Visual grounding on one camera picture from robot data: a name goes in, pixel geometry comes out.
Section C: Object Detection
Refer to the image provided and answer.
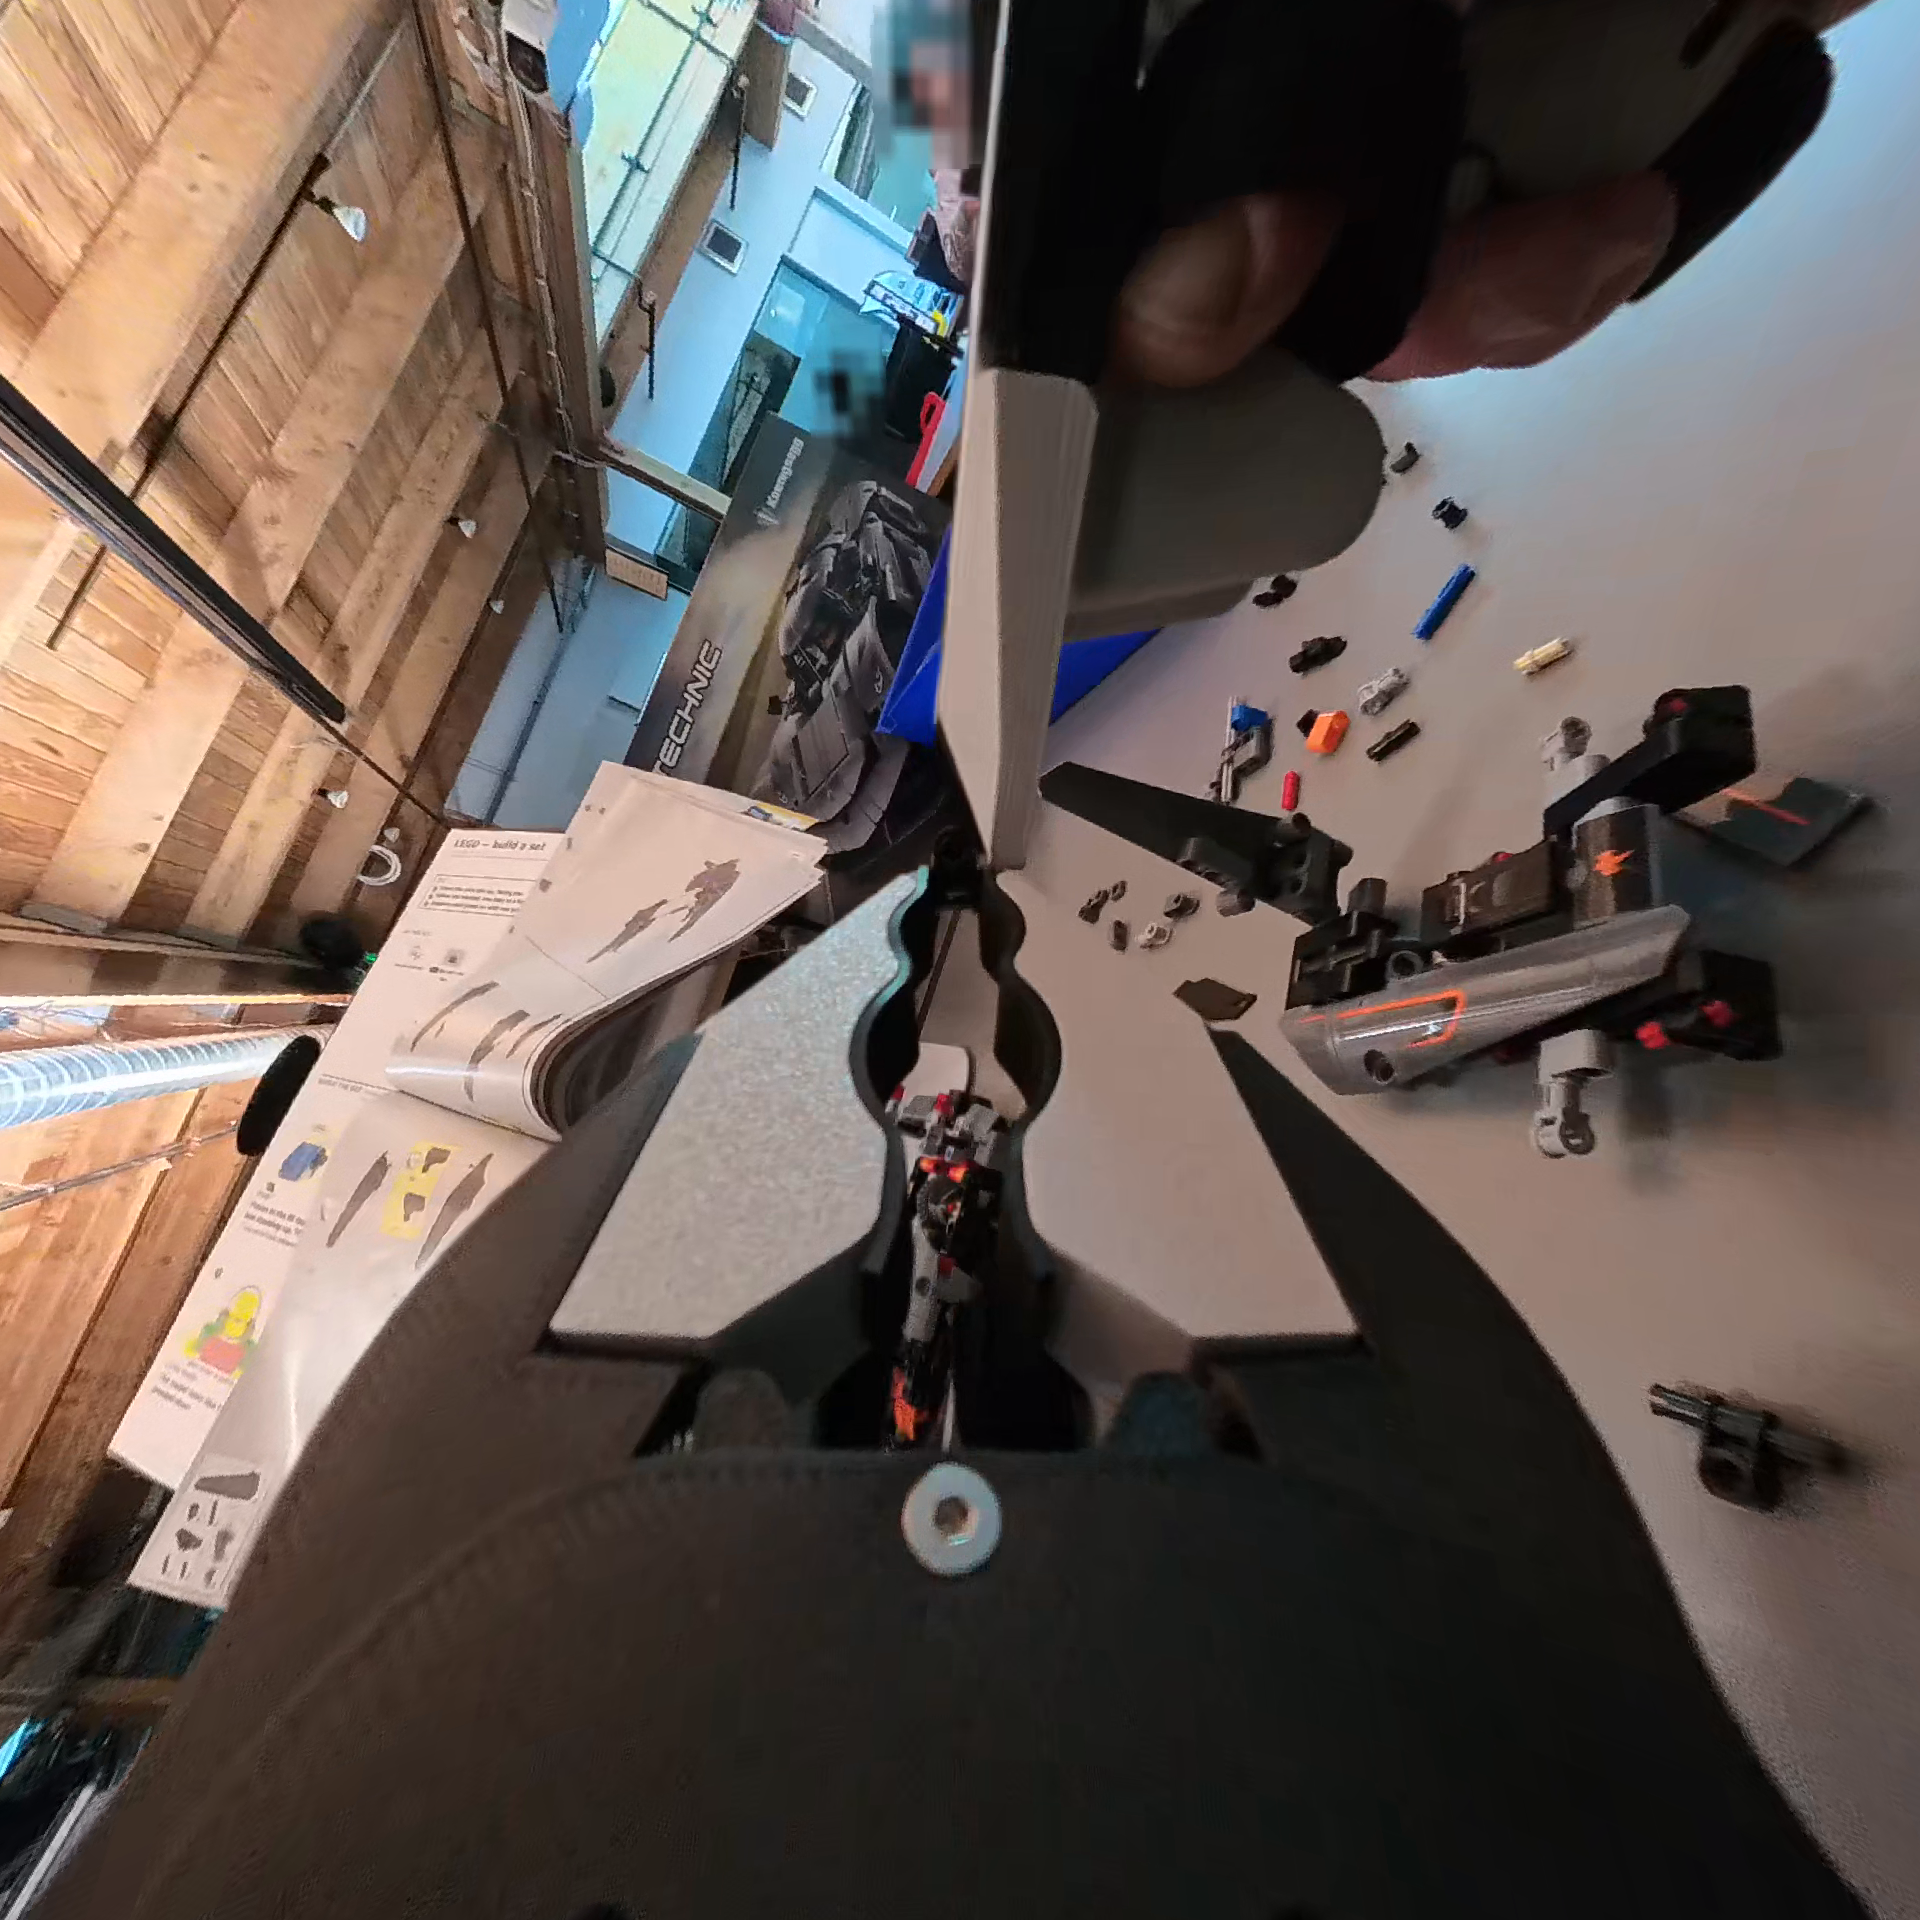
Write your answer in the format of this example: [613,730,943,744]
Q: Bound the lego instruction booklet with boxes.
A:
[112,761,832,1606]

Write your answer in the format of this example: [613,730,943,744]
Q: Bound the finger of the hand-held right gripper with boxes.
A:
[935,365,1105,874]

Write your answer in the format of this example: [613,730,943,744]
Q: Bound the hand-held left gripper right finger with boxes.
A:
[983,870,1371,1404]

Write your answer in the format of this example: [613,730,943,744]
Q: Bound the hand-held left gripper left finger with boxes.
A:
[546,870,939,1373]

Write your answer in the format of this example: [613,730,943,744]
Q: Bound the person's right hand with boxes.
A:
[1116,167,1682,391]

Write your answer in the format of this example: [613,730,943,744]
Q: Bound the dark grey lego wing panel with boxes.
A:
[1039,761,1353,923]

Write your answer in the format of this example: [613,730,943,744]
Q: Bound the large lego car chassis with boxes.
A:
[886,1048,1010,1447]

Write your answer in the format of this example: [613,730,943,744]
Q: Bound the flat grey orange striped tile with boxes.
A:
[1673,772,1875,872]

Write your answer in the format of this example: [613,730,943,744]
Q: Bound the silver air duct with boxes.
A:
[0,1027,340,1134]

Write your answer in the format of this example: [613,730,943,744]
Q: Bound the black t-shaped lego piece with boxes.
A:
[1648,1380,1848,1506]

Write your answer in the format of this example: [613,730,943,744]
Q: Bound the blue plastic bin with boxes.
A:
[877,629,1165,742]

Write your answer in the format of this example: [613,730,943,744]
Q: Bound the black grey lego assembly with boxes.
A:
[1283,686,1788,1156]

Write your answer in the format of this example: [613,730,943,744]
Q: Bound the dark lego set box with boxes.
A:
[622,411,963,855]

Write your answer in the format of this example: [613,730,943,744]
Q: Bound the black ceiling rail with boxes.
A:
[0,374,351,724]

